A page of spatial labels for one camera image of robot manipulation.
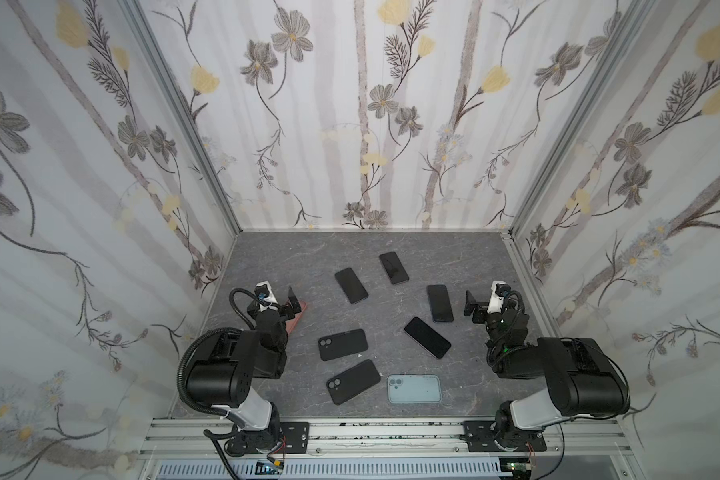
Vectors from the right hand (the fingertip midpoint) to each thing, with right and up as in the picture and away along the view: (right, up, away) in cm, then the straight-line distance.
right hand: (480, 286), depth 89 cm
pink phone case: (-59, -13, +6) cm, 61 cm away
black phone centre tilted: (-15, -16, +4) cm, 23 cm away
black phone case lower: (-39, -27, -5) cm, 47 cm away
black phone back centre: (-24, +5, +22) cm, 33 cm away
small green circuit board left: (-57, -43, -18) cm, 73 cm away
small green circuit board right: (+2, -42, -18) cm, 46 cm away
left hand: (-64, +1, 0) cm, 64 cm away
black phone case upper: (-42, -18, +2) cm, 46 cm away
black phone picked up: (-40, -1, +15) cm, 43 cm away
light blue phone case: (-21, -28, -7) cm, 36 cm away
